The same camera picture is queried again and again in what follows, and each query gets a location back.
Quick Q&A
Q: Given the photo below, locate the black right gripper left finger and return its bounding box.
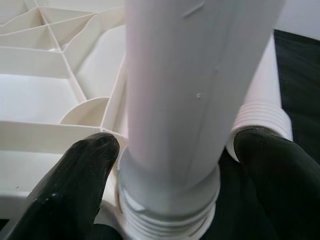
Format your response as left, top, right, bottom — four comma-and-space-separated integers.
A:
0, 132, 120, 240

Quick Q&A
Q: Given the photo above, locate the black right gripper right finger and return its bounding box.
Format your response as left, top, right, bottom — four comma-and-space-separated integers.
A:
233, 127, 320, 240

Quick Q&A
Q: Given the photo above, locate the white plastic table leg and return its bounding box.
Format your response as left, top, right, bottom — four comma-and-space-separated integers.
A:
116, 0, 285, 240
226, 32, 293, 162

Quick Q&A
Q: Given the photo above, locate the white plastic table top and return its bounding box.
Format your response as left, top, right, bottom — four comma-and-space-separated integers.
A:
0, 0, 222, 240

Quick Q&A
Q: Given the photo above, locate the black table cloth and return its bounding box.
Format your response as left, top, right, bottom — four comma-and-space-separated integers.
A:
207, 28, 320, 240

